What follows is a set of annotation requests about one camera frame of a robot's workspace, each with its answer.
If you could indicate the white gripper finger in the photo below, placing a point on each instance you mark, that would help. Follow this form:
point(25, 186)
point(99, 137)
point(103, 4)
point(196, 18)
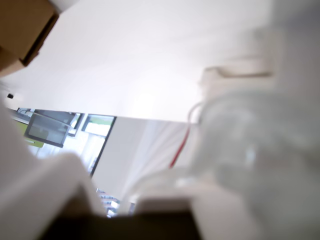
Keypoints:
point(262, 175)
point(37, 190)

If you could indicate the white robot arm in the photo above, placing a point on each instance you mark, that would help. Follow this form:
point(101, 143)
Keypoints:
point(287, 37)

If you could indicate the brown cardboard box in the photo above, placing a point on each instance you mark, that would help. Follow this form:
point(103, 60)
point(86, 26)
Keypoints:
point(22, 30)

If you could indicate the grey monitor screen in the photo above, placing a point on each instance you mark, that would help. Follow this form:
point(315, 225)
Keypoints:
point(47, 128)

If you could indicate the lime green panel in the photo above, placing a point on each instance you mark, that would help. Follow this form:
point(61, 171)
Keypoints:
point(22, 126)

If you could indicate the dark framed window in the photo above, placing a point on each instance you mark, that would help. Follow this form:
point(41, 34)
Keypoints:
point(97, 128)

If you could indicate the small black webcam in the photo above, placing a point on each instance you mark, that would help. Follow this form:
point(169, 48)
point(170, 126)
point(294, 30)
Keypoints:
point(10, 95)

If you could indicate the white cloth backdrop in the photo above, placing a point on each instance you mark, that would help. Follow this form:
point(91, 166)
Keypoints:
point(155, 150)

